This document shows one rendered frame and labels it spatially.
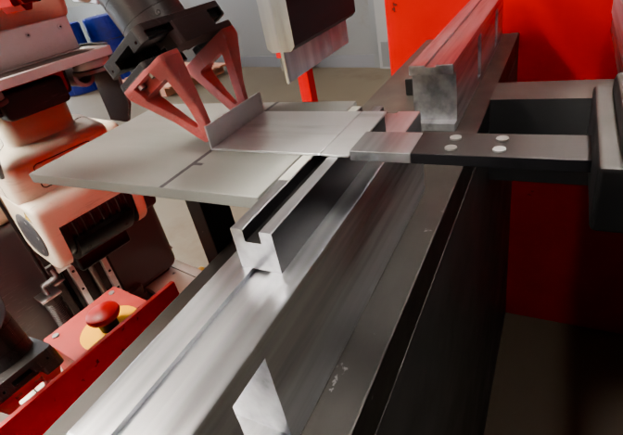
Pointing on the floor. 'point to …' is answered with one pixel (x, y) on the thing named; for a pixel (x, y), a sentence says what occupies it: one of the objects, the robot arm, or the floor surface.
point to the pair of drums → (105, 26)
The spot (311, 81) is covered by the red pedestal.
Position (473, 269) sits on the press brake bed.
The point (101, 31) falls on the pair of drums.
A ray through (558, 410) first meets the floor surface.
